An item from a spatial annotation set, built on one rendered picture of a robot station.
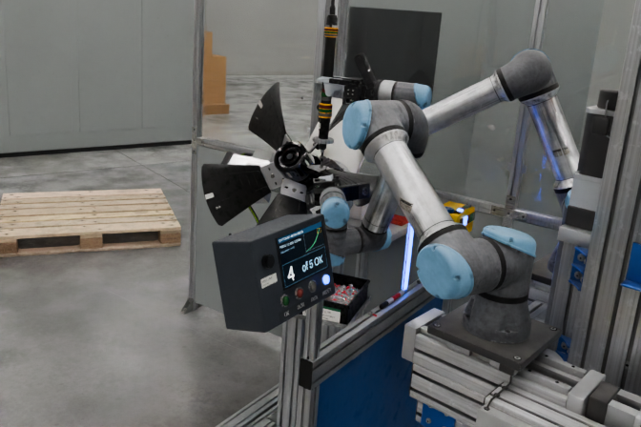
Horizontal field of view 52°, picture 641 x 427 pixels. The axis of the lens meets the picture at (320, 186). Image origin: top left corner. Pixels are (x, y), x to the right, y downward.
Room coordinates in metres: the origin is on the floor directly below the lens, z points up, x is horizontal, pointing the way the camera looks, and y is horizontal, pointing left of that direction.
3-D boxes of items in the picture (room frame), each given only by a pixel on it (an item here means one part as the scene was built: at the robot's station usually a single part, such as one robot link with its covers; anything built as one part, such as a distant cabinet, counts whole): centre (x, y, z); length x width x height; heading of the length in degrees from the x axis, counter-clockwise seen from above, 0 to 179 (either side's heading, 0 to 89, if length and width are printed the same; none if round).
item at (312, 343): (1.47, -0.01, 0.96); 0.03 x 0.03 x 0.20; 57
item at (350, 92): (2.07, -0.11, 1.46); 0.12 x 0.08 x 0.09; 67
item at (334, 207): (1.71, -0.04, 1.17); 0.11 x 0.08 x 0.09; 4
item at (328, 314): (1.87, -0.06, 0.85); 0.22 x 0.17 x 0.07; 161
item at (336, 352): (1.83, -0.24, 0.82); 0.90 x 0.04 x 0.08; 147
